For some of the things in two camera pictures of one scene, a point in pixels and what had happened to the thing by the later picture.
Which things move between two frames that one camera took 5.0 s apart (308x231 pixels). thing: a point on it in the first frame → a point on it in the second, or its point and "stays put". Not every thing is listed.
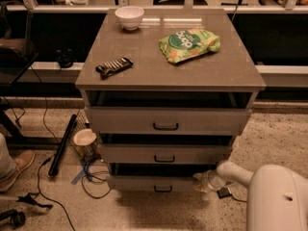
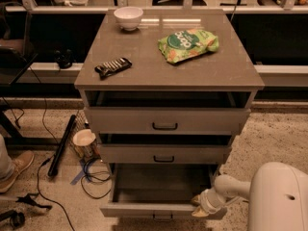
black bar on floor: [55, 166] stays put
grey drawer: [166, 153] stays put
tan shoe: [21, 161] stays put
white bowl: [129, 16] stays put
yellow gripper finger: [200, 189] → [200, 213]
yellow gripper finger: [198, 176] → [197, 198]
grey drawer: [154, 177] → [208, 207]
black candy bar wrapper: [114, 66] stays put
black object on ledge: [65, 57] stays put
